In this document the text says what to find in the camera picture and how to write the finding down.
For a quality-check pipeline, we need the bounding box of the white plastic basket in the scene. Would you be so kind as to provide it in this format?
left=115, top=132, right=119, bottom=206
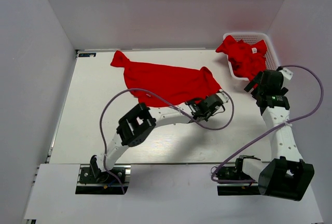
left=223, top=32, right=279, bottom=81

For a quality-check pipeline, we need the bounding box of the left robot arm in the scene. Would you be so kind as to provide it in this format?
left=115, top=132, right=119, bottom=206
left=90, top=92, right=229, bottom=183

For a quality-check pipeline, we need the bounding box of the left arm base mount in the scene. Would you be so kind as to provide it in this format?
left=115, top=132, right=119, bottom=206
left=75, top=165, right=131, bottom=195

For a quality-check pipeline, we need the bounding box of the red t shirts pile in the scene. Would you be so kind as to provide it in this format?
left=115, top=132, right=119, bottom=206
left=215, top=35, right=267, bottom=80

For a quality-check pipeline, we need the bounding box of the blue table label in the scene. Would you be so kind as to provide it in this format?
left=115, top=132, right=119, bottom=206
left=78, top=53, right=96, bottom=58

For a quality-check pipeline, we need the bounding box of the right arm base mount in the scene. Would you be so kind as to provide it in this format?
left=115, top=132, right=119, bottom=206
left=215, top=164, right=260, bottom=196

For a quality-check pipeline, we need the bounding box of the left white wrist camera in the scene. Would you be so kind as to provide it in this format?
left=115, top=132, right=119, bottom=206
left=218, top=89, right=229, bottom=103

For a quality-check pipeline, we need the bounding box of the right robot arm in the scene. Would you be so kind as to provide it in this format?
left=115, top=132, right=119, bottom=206
left=234, top=68, right=314, bottom=201

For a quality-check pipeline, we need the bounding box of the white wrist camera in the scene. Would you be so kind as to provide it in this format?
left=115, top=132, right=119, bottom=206
left=277, top=66, right=294, bottom=81
left=218, top=89, right=229, bottom=103

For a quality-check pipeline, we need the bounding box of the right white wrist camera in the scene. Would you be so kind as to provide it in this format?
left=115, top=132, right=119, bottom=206
left=277, top=66, right=294, bottom=81

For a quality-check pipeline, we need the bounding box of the red t shirt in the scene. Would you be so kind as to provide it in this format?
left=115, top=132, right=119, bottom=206
left=110, top=51, right=221, bottom=107

